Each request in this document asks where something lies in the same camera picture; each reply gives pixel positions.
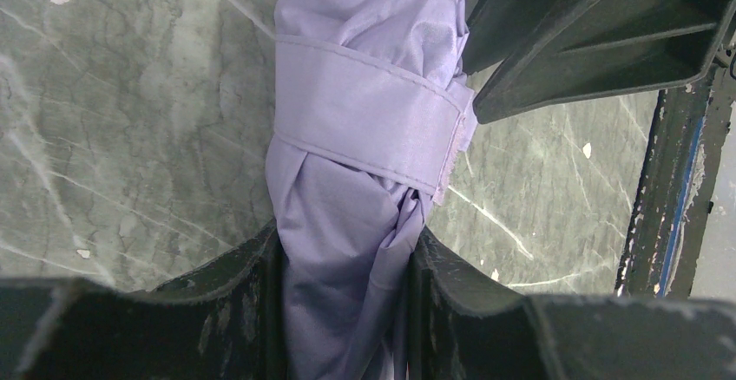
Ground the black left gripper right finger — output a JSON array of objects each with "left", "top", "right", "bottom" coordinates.
[{"left": 408, "top": 230, "right": 735, "bottom": 379}]

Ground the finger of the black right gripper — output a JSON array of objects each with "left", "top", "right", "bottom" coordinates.
[
  {"left": 463, "top": 0, "right": 560, "bottom": 75},
  {"left": 474, "top": 0, "right": 735, "bottom": 124}
]

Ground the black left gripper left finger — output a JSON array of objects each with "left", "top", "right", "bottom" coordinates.
[{"left": 1, "top": 222, "right": 285, "bottom": 379}]

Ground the lilac folding umbrella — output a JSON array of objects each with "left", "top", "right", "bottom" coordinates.
[{"left": 266, "top": 0, "right": 477, "bottom": 379}]

